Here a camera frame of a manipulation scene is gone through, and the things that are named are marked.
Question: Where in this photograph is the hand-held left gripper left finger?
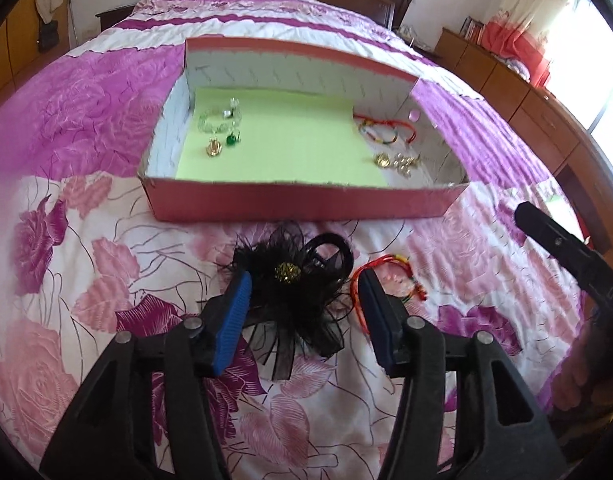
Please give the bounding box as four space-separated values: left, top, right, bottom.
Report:
39 269 254 480

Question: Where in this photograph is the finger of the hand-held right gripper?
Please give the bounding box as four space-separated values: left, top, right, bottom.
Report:
515 201 609 295

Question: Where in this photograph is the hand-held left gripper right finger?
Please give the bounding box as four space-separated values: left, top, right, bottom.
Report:
356 267 570 480

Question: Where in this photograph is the red braided bracelet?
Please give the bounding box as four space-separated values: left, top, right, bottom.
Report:
355 114 420 146
350 254 430 335

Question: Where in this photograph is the black feather hair clip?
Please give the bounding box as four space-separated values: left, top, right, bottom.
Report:
214 222 356 382

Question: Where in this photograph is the red cardboard box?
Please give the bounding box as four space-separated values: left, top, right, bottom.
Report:
138 36 471 223

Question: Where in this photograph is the gold pearl jewelry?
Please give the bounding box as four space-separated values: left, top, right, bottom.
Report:
373 152 422 178

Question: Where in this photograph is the clear crystal bracelet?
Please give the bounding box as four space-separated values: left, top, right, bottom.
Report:
197 101 244 134

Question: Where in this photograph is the person's right hand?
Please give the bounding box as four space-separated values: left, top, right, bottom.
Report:
550 310 613 417

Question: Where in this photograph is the low wooden cabinet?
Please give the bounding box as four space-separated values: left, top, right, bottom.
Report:
435 27 613 252

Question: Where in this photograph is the bright window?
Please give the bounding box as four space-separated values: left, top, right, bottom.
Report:
541 0 613 137

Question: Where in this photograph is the green paper liner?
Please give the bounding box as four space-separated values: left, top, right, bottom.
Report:
175 87 390 191

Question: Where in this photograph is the pink floral blanket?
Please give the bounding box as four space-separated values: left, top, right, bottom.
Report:
0 0 603 480

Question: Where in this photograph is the floral red curtain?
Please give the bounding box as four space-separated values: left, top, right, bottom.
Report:
486 0 585 87

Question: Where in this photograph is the row of books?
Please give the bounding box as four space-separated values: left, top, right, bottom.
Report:
459 16 486 44

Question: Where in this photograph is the black hanging bag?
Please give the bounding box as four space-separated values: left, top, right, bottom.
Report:
37 22 62 54

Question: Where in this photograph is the wooden wardrobe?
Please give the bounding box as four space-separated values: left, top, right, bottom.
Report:
0 0 43 107

